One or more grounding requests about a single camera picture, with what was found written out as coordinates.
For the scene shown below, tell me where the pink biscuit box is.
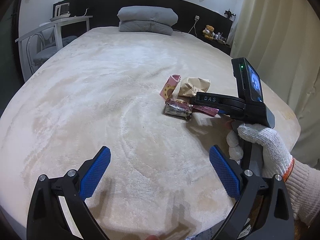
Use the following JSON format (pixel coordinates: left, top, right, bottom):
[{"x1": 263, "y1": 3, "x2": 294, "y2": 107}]
[{"x1": 192, "y1": 105, "x2": 219, "y2": 117}]

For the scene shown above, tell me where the right forearm cream sleeve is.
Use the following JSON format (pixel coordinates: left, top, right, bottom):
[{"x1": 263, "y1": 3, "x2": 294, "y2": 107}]
[{"x1": 286, "y1": 160, "x2": 319, "y2": 226}]

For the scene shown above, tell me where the white gloved right hand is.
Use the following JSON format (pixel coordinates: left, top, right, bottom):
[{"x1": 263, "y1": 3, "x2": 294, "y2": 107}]
[{"x1": 226, "y1": 124, "x2": 295, "y2": 181}]

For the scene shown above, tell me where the brown paper bag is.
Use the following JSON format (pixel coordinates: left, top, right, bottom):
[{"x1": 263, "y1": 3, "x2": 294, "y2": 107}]
[{"x1": 178, "y1": 77, "x2": 210, "y2": 97}]

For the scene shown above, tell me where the dark maroon foil snack packet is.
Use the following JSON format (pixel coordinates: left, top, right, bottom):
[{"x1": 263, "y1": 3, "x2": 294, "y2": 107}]
[{"x1": 164, "y1": 98, "x2": 193, "y2": 120}]

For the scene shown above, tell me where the upright pink biscuit carton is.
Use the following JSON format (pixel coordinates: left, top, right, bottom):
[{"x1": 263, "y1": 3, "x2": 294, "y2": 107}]
[{"x1": 160, "y1": 75, "x2": 181, "y2": 100}]

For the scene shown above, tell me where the brown teddy bear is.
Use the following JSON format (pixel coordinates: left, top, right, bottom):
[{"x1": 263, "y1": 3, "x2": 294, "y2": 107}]
[{"x1": 202, "y1": 25, "x2": 215, "y2": 40}]

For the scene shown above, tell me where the cream curtain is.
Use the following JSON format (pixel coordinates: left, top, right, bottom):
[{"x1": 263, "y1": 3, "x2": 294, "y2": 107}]
[{"x1": 231, "y1": 0, "x2": 319, "y2": 166}]

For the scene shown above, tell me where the beige plush bed blanket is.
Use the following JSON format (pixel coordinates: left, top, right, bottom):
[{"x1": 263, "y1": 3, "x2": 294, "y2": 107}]
[{"x1": 0, "y1": 26, "x2": 302, "y2": 240}]

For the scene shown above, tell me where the dark plant on headboard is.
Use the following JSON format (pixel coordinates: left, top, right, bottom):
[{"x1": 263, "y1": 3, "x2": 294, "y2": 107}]
[{"x1": 224, "y1": 10, "x2": 236, "y2": 21}]

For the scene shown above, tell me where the black headboard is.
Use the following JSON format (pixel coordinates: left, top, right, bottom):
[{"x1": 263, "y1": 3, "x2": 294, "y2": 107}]
[{"x1": 53, "y1": 0, "x2": 233, "y2": 55}]

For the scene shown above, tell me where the upper grey pillow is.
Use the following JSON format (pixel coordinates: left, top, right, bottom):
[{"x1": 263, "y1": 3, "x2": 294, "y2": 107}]
[{"x1": 117, "y1": 5, "x2": 178, "y2": 27}]

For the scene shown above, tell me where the grey pillow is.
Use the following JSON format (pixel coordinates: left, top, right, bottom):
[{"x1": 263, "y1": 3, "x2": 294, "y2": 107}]
[
  {"x1": 119, "y1": 20, "x2": 173, "y2": 36},
  {"x1": 117, "y1": 5, "x2": 178, "y2": 27}
]

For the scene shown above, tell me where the lower grey pillow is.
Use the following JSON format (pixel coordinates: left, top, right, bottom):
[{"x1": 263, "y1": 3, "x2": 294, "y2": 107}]
[{"x1": 119, "y1": 20, "x2": 173, "y2": 36}]

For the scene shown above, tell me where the white metal chair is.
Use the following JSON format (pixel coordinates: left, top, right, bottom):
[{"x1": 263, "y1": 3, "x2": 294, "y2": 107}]
[{"x1": 26, "y1": 31, "x2": 57, "y2": 73}]

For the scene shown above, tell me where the white desk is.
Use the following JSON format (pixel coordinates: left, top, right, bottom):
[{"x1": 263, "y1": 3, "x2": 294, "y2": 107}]
[{"x1": 15, "y1": 16, "x2": 92, "y2": 81}]

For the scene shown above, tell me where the small white appliance on desk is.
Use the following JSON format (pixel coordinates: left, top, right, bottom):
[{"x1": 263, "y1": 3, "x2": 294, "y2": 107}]
[{"x1": 54, "y1": 3, "x2": 70, "y2": 18}]

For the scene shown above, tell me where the white charger cable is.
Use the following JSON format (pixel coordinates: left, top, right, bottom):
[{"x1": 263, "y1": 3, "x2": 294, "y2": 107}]
[{"x1": 175, "y1": 15, "x2": 201, "y2": 35}]

